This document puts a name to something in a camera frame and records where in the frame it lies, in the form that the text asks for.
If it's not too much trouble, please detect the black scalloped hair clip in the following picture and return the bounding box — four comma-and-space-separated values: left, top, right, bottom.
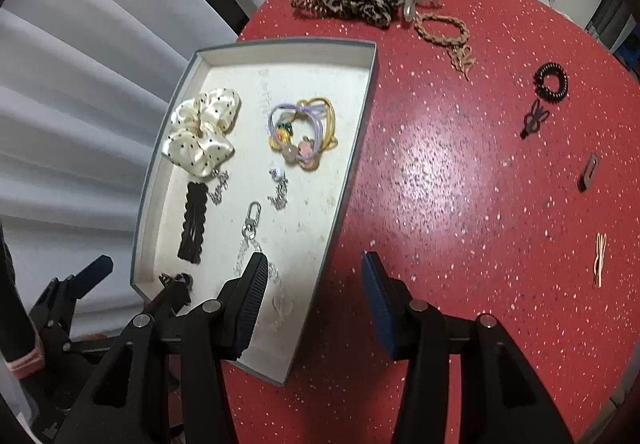
177, 181, 208, 265

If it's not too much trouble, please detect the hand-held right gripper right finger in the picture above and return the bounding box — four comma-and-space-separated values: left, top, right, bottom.
361, 251, 573, 444

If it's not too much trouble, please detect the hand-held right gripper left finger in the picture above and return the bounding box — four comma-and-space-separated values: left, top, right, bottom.
52, 251, 271, 444

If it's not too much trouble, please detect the purple beaded hair tie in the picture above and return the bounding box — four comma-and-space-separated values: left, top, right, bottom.
267, 103, 326, 172

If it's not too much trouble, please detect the tan braided hair tie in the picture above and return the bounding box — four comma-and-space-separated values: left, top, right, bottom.
414, 12, 477, 80

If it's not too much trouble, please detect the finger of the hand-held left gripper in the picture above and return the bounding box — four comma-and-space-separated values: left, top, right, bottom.
141, 274, 193, 320
30, 255, 115, 325

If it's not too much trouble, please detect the cream polka dot scrunchie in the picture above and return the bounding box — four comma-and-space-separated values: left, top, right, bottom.
161, 88, 242, 172

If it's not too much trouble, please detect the clear bow hair clip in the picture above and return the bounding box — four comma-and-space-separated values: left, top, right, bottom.
260, 294, 297, 331

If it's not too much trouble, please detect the grey jewelry tray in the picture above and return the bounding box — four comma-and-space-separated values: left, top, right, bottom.
129, 38, 378, 386

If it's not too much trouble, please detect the white curtain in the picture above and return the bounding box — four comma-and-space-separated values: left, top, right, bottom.
0, 0, 246, 245

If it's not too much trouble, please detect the black bunny hair clip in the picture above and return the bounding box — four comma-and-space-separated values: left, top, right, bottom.
520, 99, 551, 140

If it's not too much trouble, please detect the silver chain with blue bead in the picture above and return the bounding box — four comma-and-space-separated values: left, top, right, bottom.
266, 167, 291, 211

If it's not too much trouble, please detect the black spiral hair tie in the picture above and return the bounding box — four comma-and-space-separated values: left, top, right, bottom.
532, 63, 570, 101

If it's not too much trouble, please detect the cream bunny hair clip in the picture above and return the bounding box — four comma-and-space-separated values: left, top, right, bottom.
591, 233, 608, 287

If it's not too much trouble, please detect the yellow beaded hair tie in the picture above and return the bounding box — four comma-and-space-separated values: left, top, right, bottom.
267, 97, 341, 155

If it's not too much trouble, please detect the dark brown hair clip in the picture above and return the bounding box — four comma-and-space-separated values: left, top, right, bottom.
578, 153, 601, 192

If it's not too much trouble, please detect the silver keychain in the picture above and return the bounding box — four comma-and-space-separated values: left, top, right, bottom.
231, 201, 283, 305

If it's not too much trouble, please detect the person's left forearm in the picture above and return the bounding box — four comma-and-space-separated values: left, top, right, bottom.
0, 224, 47, 380

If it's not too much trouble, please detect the silver charm earring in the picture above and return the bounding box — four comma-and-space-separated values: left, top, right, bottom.
207, 169, 231, 205

